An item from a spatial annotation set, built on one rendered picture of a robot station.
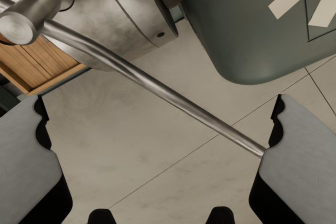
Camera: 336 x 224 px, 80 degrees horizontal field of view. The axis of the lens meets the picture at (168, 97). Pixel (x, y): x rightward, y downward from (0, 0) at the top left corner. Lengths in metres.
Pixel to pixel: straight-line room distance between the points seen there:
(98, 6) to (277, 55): 0.20
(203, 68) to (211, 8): 1.48
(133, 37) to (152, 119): 1.71
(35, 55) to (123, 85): 1.11
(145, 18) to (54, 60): 0.48
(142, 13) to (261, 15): 0.12
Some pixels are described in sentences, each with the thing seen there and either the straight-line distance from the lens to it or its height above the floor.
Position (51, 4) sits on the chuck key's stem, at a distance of 0.19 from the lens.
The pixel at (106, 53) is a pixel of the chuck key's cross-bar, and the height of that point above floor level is 1.30.
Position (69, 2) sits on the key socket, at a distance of 0.24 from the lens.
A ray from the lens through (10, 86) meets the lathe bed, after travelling 0.84.
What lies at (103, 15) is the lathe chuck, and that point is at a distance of 0.24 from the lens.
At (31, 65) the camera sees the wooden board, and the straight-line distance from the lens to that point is 0.73.
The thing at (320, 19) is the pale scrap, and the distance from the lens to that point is 0.27.
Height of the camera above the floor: 1.45
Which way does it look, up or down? 54 degrees down
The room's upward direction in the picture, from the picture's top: 173 degrees clockwise
